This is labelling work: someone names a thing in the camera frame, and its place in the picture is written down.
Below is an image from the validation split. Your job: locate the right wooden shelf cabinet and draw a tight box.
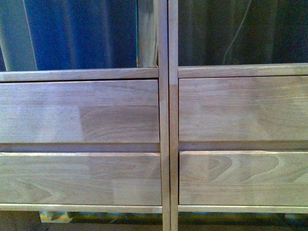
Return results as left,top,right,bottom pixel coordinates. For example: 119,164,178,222
168,0,308,231

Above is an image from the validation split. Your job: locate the left upper wooden drawer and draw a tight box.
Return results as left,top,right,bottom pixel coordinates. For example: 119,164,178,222
0,80,159,143

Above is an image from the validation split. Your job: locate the right upper wooden drawer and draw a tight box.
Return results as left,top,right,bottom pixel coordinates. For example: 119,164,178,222
179,76,308,142

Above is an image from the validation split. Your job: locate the dark curtain backdrop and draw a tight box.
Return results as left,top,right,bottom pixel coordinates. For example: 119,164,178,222
0,0,308,71

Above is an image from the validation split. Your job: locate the wooden shelf cabinet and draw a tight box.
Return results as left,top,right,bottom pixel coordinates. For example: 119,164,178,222
0,0,170,231
168,0,308,231

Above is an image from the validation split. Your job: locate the right lower wooden drawer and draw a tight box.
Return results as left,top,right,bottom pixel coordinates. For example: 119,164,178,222
179,151,308,206

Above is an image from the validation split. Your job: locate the wooden drawer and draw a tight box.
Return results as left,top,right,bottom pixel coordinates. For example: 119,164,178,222
179,151,308,206
0,80,159,143
0,153,162,205
179,76,308,142

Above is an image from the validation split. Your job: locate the thick green-cover book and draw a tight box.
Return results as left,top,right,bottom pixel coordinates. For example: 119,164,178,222
136,0,158,68

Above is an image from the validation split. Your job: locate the left wooden shelf cabinet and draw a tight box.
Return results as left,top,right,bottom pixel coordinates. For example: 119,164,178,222
0,0,170,231

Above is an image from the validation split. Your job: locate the left lower wooden drawer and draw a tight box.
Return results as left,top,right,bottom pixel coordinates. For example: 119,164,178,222
0,153,162,205

